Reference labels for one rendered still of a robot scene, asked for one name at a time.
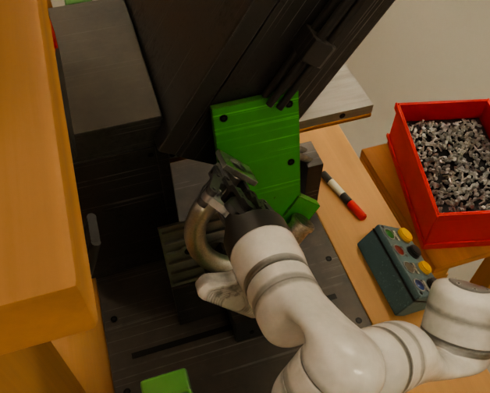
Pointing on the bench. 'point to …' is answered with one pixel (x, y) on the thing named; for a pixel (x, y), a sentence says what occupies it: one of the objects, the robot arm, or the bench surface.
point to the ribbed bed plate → (215, 235)
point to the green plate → (263, 144)
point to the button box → (395, 270)
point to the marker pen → (344, 196)
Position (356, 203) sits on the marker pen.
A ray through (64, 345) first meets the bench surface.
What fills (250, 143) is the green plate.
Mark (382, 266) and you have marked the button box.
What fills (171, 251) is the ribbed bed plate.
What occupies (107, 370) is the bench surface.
